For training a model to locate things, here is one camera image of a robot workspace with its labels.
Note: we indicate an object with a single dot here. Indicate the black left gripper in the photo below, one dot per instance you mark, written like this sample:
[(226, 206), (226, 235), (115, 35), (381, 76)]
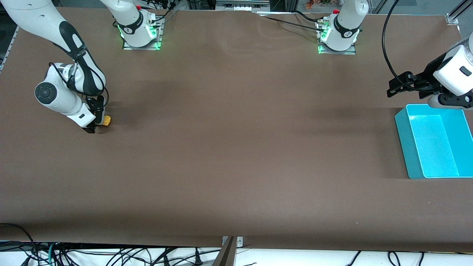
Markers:
[(429, 76)]

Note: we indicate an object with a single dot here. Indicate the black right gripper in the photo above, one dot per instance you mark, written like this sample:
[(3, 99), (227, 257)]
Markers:
[(99, 107)]

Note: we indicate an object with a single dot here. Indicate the yellow toy beetle car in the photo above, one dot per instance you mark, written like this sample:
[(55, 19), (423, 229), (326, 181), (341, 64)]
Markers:
[(106, 120)]

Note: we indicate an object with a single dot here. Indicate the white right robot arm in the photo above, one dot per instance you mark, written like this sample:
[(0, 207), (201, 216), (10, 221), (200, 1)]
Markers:
[(55, 99)]

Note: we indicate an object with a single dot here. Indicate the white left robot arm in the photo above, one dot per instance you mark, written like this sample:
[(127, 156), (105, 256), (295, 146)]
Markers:
[(345, 31)]

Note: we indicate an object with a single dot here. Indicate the turquoise plastic bin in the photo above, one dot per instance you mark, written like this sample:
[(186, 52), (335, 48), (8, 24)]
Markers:
[(436, 147)]

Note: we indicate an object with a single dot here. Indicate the colourful background clutter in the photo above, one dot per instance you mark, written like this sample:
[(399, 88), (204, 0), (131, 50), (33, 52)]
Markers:
[(321, 3)]

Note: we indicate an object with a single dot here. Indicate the dark angled support strut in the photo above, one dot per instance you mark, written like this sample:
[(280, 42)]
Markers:
[(225, 255)]

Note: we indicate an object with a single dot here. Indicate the grey power strip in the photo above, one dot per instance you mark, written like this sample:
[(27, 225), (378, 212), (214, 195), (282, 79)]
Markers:
[(242, 4)]

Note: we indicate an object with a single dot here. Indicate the aluminium corner bracket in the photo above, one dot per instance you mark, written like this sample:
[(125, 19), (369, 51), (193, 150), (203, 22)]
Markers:
[(452, 18)]

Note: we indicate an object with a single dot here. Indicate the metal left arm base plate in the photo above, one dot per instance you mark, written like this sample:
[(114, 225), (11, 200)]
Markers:
[(332, 51)]

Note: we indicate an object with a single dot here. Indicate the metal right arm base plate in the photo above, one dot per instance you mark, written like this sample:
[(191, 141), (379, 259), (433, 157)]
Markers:
[(159, 35)]

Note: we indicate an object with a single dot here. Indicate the small metal table bracket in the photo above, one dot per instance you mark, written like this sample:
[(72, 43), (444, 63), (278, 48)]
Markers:
[(240, 241)]

